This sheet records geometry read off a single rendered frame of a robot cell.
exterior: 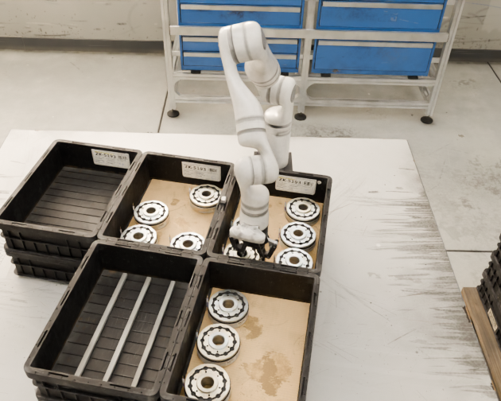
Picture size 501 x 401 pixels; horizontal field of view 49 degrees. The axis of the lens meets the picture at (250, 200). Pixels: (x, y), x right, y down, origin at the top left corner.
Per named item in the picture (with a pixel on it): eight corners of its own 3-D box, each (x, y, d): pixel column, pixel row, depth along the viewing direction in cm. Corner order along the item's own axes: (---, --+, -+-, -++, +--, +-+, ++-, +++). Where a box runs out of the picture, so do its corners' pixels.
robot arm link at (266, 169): (282, 180, 128) (275, 122, 130) (246, 184, 127) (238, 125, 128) (277, 184, 135) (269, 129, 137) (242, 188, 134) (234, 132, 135)
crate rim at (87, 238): (56, 144, 180) (55, 138, 179) (145, 156, 177) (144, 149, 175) (-8, 227, 151) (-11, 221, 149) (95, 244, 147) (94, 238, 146)
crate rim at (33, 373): (95, 244, 147) (94, 238, 146) (204, 262, 144) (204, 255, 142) (22, 377, 118) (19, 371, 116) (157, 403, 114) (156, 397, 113)
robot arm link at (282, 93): (300, 73, 174) (295, 119, 185) (271, 68, 176) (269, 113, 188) (291, 87, 167) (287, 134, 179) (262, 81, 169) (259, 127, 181)
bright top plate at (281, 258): (277, 247, 155) (277, 245, 155) (313, 251, 154) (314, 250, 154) (273, 274, 148) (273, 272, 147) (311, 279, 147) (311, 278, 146)
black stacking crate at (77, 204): (63, 167, 187) (56, 139, 179) (146, 179, 183) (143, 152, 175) (2, 251, 157) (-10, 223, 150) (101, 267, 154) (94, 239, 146)
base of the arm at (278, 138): (262, 153, 197) (263, 112, 186) (287, 153, 197) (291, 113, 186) (262, 169, 190) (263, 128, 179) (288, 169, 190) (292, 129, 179)
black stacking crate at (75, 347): (102, 269, 153) (95, 240, 146) (205, 286, 150) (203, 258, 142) (34, 399, 124) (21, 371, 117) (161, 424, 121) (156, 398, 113)
